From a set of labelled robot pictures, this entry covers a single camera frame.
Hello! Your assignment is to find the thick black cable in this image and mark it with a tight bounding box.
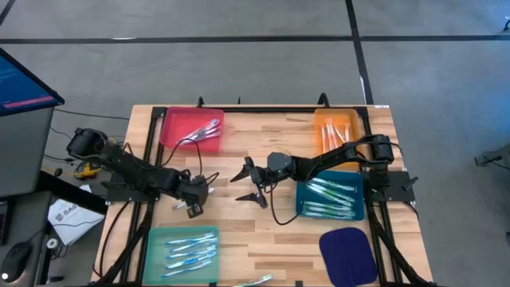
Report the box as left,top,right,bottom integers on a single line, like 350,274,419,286
97,199,132,280

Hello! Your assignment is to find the black desk crossbar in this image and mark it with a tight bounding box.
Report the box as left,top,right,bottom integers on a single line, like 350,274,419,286
36,171,109,216

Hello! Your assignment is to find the orange translucent plastic bin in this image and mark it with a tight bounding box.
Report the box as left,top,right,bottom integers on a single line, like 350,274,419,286
313,108,364,172

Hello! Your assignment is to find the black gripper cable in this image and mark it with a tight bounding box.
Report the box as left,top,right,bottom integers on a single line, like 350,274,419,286
269,181,300,226
159,137,221,188

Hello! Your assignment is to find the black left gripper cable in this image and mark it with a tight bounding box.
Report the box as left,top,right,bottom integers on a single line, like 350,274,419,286
159,137,221,188

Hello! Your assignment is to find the green translucent plastic bin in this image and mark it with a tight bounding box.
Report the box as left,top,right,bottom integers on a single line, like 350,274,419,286
143,226,221,285

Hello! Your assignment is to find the red translucent plastic bin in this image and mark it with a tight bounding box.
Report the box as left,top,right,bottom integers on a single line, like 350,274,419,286
159,106,225,155

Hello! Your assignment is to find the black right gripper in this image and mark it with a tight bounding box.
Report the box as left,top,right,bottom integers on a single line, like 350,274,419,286
229,155,277,209

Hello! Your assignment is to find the blue toothbrush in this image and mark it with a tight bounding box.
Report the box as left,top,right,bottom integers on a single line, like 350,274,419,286
171,238,219,252
166,246,218,259
165,233,216,246
165,253,218,270
160,261,214,279

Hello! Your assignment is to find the grey stand foot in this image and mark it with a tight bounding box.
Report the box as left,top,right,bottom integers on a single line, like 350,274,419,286
473,143,510,167

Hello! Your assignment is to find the yellow cable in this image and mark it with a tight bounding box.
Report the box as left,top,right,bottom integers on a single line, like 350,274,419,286
73,136,120,180

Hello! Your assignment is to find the navy blue flat tray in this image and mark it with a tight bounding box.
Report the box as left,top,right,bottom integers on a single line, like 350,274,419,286
318,226,379,287

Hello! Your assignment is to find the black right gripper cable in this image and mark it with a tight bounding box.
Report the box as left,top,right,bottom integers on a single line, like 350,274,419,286
269,181,300,226

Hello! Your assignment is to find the white printed paper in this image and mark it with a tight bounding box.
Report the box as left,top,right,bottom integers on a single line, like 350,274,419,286
47,184,106,246

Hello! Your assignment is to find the blue screen monitor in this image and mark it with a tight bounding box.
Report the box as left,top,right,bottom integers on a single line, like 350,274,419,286
0,47,65,117

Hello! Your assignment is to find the black floor cable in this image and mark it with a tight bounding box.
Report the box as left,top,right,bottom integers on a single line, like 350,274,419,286
481,150,510,171
53,107,131,120

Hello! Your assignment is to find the black computer mouse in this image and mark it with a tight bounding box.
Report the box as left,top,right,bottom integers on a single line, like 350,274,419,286
0,241,33,284

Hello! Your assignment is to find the teal blue plastic bin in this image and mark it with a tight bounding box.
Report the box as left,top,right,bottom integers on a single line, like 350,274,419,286
296,170,366,222

